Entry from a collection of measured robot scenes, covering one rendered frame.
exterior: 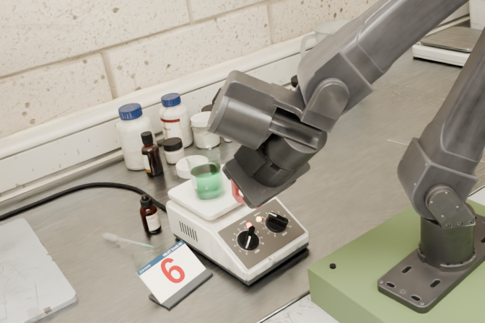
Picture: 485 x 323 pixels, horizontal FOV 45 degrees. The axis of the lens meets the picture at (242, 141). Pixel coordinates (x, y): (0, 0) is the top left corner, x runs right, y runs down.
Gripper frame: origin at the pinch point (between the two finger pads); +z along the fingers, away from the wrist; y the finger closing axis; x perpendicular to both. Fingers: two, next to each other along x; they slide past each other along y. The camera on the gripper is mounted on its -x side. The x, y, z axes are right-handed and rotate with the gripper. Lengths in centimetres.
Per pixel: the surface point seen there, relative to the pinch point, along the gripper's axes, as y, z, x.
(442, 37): -95, 32, -9
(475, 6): -114, 32, -11
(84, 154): 1, 47, -31
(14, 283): 27.9, 26.3, -10.5
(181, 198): 2.8, 12.8, -5.9
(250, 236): 0.8, 5.1, 5.4
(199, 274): 7.4, 12.9, 5.3
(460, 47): -89, 26, -3
